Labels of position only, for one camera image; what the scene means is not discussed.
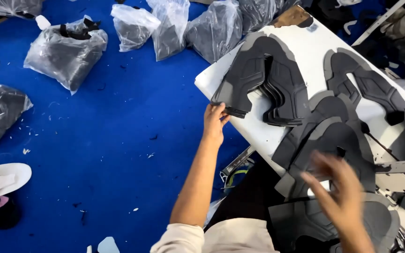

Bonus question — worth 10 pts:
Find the white shoe upper cutout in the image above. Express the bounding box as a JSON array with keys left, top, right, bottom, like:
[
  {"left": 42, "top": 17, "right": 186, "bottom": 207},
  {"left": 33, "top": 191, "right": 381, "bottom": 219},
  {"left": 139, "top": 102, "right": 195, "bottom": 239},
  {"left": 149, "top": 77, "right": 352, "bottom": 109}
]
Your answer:
[{"left": 0, "top": 163, "right": 32, "bottom": 202}]

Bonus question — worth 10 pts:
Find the white work board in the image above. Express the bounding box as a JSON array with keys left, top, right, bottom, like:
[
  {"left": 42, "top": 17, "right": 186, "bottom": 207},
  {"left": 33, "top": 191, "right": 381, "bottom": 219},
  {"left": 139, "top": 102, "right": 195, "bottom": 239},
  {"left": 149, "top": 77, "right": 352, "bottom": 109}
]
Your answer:
[{"left": 194, "top": 5, "right": 405, "bottom": 246}]

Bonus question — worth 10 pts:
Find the person's left hand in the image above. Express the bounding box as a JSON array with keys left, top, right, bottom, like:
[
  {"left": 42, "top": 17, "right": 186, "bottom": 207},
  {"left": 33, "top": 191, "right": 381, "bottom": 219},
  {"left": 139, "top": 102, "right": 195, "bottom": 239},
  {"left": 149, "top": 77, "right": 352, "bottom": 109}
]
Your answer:
[{"left": 202, "top": 103, "right": 231, "bottom": 145}]

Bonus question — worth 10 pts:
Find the person's beige shirt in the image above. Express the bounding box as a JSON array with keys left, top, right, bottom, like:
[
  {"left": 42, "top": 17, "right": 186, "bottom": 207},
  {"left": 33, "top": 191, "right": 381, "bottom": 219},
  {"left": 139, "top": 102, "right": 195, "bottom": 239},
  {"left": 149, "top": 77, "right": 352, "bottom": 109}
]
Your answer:
[{"left": 150, "top": 218, "right": 280, "bottom": 253}]

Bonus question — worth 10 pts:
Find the person's right hand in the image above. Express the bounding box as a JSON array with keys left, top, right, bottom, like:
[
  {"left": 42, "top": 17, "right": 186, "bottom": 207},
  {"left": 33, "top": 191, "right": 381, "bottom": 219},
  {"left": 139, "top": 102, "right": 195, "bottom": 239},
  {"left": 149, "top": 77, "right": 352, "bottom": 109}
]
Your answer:
[{"left": 300, "top": 150, "right": 365, "bottom": 237}]

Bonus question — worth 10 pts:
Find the black grey shoe upper piece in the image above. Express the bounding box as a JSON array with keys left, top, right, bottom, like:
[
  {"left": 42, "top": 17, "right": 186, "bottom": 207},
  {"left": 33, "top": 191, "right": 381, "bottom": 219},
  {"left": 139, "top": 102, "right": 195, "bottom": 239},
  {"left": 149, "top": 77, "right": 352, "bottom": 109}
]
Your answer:
[
  {"left": 272, "top": 91, "right": 365, "bottom": 171},
  {"left": 274, "top": 117, "right": 377, "bottom": 201},
  {"left": 323, "top": 47, "right": 405, "bottom": 126},
  {"left": 268, "top": 193, "right": 401, "bottom": 253}
]

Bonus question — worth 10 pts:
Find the stack of black shoe uppers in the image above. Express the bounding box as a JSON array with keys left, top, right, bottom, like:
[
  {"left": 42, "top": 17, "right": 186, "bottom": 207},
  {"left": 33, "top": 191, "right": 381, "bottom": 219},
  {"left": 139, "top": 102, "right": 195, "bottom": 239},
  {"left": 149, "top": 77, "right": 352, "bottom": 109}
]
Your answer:
[{"left": 210, "top": 32, "right": 311, "bottom": 127}]

